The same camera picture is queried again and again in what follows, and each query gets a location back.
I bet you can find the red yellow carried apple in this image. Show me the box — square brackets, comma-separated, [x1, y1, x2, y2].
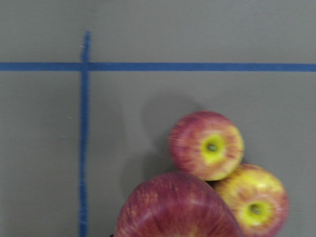
[114, 171, 243, 237]

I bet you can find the red apple back left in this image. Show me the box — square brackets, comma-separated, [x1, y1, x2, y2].
[168, 111, 244, 181]

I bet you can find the red apple back right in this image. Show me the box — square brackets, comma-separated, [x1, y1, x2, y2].
[213, 163, 289, 237]

